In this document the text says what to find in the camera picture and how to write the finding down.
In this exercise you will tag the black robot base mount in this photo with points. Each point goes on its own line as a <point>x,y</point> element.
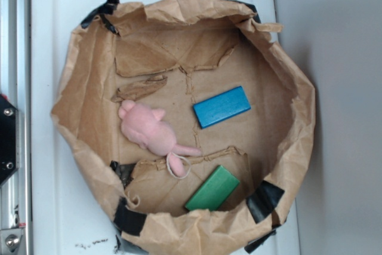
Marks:
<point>9,139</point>

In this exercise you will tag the brown paper bag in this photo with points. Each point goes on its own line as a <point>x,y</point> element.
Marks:
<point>182,52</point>

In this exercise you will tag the white plastic bin lid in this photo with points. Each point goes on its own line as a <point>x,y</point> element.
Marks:
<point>66,217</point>

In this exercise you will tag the blue wooden block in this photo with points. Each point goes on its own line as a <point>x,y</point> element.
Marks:
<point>221,107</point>

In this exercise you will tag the green wooden block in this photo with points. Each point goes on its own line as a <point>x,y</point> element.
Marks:
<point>214,191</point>

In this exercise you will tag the metal frame rail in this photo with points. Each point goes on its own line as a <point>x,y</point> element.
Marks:
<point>15,198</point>

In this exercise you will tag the pink plush toy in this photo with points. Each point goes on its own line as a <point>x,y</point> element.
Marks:
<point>145,127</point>

